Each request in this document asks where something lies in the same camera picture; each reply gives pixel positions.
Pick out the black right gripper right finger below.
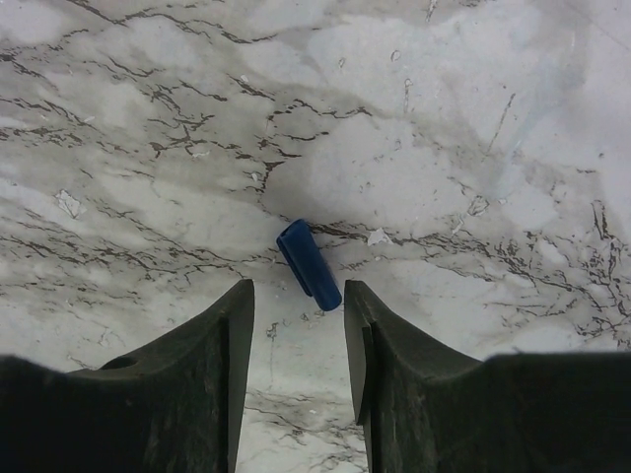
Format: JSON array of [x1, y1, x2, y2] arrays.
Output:
[[344, 281, 630, 472]]

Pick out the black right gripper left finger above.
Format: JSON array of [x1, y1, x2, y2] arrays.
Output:
[[1, 280, 254, 472]]

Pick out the blue pen cap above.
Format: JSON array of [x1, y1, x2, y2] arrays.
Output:
[[276, 219, 342, 311]]

